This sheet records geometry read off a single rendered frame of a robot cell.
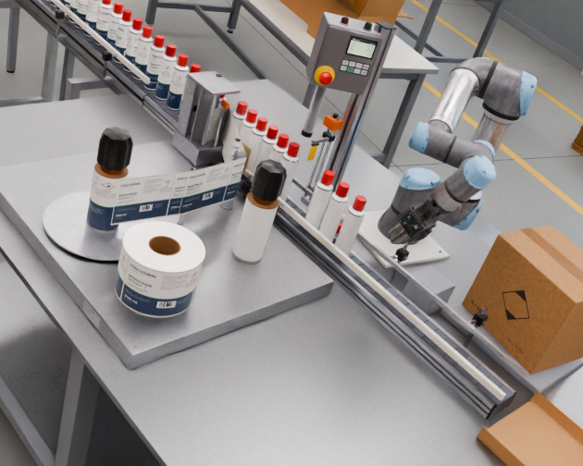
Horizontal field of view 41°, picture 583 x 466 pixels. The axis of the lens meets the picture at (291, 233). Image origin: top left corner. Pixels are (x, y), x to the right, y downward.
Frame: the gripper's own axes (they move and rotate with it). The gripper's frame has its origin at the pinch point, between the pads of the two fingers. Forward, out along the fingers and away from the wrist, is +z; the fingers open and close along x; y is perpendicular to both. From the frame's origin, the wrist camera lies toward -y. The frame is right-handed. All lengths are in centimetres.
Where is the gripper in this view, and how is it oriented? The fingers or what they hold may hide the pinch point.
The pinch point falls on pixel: (395, 239)
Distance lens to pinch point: 213.3
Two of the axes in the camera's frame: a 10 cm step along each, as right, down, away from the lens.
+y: -6.3, 2.1, -7.5
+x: 5.3, 8.3, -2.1
